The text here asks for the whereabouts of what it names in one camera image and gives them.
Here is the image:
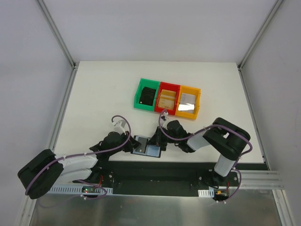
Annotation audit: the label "white cable duct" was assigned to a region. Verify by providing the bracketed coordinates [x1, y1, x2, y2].
[198, 189, 214, 198]
[48, 185, 113, 195]

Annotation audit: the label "purple cable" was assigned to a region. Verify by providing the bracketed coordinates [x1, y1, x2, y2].
[158, 109, 253, 170]
[24, 114, 131, 201]

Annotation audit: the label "black credit card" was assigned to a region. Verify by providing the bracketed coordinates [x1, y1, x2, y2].
[136, 137, 148, 153]

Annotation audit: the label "gold cards in red bin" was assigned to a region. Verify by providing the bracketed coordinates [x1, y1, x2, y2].
[157, 89, 176, 110]

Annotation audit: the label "yellow plastic bin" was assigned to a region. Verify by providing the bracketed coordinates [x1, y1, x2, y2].
[175, 85, 201, 120]

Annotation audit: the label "left aluminium table rail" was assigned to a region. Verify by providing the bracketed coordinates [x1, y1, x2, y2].
[46, 64, 79, 152]

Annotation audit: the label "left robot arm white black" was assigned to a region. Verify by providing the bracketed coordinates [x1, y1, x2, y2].
[17, 131, 141, 200]

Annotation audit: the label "right white cable duct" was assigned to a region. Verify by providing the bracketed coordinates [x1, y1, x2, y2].
[198, 189, 214, 198]

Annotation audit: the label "left white cable duct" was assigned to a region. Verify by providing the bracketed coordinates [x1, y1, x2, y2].
[48, 185, 113, 195]

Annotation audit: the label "right aluminium table rail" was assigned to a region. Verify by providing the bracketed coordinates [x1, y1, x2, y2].
[238, 68, 270, 169]

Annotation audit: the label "black leather card holder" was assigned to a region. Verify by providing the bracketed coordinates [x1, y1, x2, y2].
[131, 136, 161, 158]

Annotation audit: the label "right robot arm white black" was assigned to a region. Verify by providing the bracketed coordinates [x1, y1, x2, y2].
[148, 117, 253, 188]

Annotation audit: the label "aluminium table rail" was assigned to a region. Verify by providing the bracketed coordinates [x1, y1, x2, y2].
[46, 64, 79, 152]
[238, 68, 270, 169]

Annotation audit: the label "white cards in yellow bin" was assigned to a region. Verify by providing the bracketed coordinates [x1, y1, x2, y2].
[178, 93, 196, 113]

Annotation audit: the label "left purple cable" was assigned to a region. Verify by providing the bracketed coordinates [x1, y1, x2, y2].
[24, 114, 131, 201]

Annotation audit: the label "green plastic bin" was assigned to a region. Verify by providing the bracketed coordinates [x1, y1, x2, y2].
[134, 78, 160, 112]

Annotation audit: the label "red plastic bin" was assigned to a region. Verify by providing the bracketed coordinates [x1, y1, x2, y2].
[154, 82, 180, 115]

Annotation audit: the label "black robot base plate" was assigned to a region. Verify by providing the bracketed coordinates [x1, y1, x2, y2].
[72, 161, 269, 196]

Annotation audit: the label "left aluminium frame post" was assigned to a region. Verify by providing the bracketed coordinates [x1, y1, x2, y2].
[36, 0, 76, 69]

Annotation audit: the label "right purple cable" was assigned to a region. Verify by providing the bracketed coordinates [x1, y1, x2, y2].
[158, 109, 253, 170]

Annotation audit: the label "right aluminium frame post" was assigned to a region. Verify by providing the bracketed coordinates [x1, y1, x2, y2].
[238, 0, 285, 71]

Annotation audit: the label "black cards in green bin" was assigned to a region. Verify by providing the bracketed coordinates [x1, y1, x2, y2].
[139, 87, 156, 106]

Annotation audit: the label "aluminium frame post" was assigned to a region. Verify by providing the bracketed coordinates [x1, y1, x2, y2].
[36, 0, 76, 69]
[238, 0, 285, 71]

